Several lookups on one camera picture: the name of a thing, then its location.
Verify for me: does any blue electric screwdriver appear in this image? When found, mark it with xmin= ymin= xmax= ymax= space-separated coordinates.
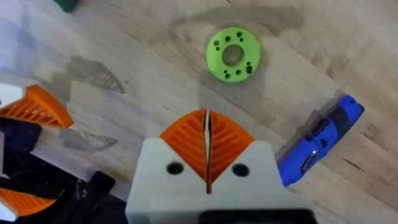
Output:
xmin=276 ymin=95 xmax=365 ymax=187

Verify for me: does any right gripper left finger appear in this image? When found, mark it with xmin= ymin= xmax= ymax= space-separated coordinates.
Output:
xmin=125 ymin=108 xmax=208 ymax=224

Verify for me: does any green disc with holes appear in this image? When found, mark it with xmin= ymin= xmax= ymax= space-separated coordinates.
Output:
xmin=205 ymin=27 xmax=261 ymax=83

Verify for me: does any dark green toy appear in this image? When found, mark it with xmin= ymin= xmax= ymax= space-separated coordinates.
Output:
xmin=52 ymin=0 xmax=79 ymax=13

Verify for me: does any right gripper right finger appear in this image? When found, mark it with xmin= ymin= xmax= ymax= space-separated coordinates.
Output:
xmin=208 ymin=109 xmax=300 ymax=203

